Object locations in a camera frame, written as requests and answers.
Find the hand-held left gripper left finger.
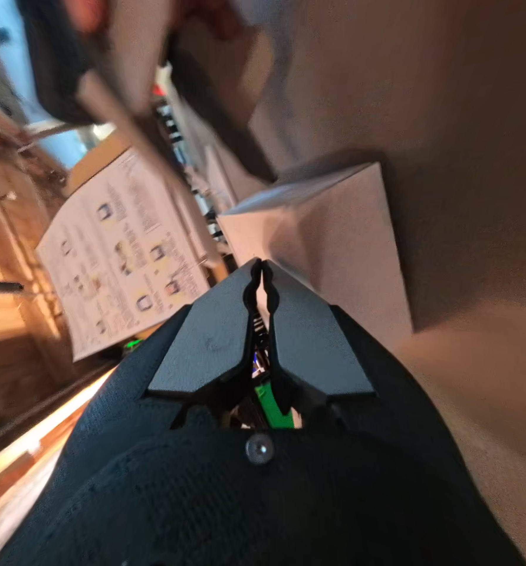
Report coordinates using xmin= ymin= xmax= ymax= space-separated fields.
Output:
xmin=146 ymin=258 xmax=264 ymax=395

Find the printed instruction sheet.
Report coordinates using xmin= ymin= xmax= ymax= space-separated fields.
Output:
xmin=35 ymin=148 xmax=211 ymax=363

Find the green plastic bin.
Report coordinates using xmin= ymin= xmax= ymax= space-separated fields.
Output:
xmin=253 ymin=381 xmax=295 ymax=430

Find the white cardboard mailer box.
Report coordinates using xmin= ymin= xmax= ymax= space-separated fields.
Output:
xmin=216 ymin=161 xmax=415 ymax=350

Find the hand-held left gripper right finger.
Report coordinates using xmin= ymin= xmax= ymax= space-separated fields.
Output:
xmin=261 ymin=259 xmax=376 ymax=412

